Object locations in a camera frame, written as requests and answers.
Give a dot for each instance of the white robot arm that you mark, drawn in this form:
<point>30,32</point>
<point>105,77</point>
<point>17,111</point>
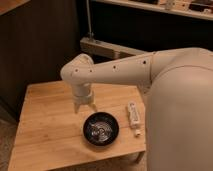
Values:
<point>139,70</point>

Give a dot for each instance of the black ceramic bowl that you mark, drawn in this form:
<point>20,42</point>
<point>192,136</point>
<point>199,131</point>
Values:
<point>101,129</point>

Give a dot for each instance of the metal pole with clamp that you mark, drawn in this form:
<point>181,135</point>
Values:
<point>89,19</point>

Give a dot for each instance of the grey low bench beam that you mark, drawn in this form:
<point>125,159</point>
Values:
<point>109,50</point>

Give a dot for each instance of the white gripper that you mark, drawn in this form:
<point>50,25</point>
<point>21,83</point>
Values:
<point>84,100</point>

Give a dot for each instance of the white plastic bottle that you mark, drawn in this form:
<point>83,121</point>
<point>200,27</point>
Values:
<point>134,118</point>

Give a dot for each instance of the wooden table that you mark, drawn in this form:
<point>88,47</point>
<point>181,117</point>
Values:
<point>49,134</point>

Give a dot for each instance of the wooden shelf with items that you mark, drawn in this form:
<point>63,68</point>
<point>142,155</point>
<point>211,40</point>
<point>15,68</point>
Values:
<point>175,7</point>

